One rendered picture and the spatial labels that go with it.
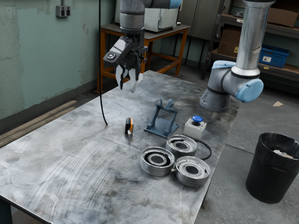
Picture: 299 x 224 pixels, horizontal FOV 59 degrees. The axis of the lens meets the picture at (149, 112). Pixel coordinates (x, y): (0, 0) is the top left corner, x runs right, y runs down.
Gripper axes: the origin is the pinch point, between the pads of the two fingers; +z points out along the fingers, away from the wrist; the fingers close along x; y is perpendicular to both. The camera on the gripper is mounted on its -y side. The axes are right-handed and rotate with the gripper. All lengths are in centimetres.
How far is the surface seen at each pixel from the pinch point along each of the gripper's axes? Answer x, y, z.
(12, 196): 2.6, -44.1, 14.9
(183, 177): -29.6, -13.1, 15.3
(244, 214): -48, 77, 104
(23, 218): 15, -35, 40
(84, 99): 145, 133, 96
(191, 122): -19.5, 17.7, 14.8
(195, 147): -26.4, 4.4, 16.1
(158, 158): -19.0, -8.6, 16.2
